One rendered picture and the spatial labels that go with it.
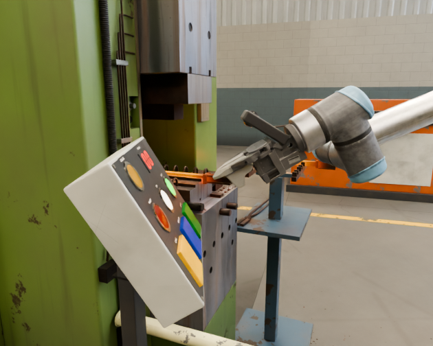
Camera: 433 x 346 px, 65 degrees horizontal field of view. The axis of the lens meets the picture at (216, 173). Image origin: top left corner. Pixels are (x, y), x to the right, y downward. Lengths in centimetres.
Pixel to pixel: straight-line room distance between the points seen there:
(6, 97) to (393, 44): 835
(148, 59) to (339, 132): 63
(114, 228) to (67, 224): 52
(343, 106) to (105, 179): 51
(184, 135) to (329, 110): 87
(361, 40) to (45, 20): 816
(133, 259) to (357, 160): 53
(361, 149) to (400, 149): 398
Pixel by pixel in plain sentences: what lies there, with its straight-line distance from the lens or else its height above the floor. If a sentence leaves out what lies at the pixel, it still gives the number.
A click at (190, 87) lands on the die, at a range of 113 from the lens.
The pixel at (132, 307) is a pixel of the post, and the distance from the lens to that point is 79.
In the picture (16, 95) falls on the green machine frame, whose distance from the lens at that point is 109.
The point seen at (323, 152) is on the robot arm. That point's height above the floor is 115.
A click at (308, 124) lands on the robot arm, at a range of 76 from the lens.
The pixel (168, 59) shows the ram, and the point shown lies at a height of 140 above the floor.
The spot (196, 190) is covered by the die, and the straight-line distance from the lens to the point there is 120.
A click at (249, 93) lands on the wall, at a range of 886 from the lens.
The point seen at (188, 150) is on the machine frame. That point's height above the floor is 106.
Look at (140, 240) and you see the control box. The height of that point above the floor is 108.
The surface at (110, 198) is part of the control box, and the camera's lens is 53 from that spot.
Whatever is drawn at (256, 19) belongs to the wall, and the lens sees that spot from 902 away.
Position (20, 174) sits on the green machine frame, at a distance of 113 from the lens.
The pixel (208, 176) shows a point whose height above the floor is 101.
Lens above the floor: 130
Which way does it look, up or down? 13 degrees down
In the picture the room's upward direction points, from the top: straight up
